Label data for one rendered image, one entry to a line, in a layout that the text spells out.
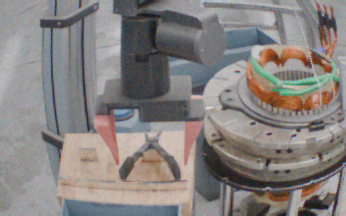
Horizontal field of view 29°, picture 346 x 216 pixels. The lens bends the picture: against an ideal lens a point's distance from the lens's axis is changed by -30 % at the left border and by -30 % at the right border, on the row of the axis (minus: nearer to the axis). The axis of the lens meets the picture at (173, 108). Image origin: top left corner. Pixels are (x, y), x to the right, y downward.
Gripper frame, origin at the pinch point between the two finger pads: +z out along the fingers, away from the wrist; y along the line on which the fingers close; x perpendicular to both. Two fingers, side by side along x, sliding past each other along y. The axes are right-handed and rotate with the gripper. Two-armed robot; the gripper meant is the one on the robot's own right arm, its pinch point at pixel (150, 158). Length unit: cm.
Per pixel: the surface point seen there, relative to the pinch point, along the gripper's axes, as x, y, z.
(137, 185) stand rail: -4.4, -1.6, 1.6
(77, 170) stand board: 0.5, -10.7, 2.9
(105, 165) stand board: 2.5, -6.3, 2.8
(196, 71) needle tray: 34.3, 5.4, 4.5
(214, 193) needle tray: 36.6, 8.3, 29.3
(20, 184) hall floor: 166, -75, 113
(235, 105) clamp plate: 10.8, 10.6, -1.3
